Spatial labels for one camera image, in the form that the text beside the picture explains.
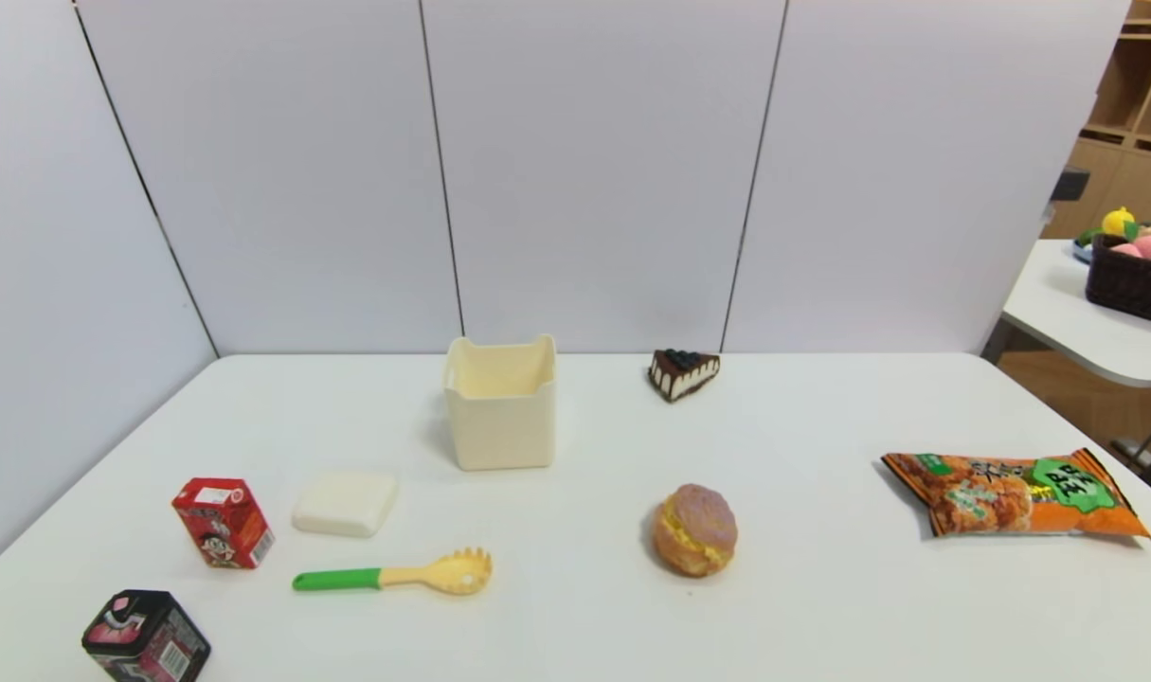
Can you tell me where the chocolate cake slice toy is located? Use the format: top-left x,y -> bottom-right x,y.
648,349 -> 722,404

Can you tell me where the cream plastic square box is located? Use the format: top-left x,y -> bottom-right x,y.
443,333 -> 558,472

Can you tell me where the black pink tin box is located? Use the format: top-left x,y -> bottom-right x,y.
81,589 -> 212,682

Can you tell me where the purple topped cream puff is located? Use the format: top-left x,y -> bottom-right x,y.
652,484 -> 739,579

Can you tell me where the white square soap block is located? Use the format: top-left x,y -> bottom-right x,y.
292,472 -> 400,539

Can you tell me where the red drink carton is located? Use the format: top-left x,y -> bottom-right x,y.
171,477 -> 276,570

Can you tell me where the orange snack bag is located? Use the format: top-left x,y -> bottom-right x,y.
881,448 -> 1151,546

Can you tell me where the white side table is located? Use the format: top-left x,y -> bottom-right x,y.
980,237 -> 1151,389

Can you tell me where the dark wicker basket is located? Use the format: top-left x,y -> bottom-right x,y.
1085,233 -> 1151,331

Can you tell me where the wooden shelf unit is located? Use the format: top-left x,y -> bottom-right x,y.
1042,0 -> 1151,240

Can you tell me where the green handled pasta spoon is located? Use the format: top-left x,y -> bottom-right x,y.
292,547 -> 494,597

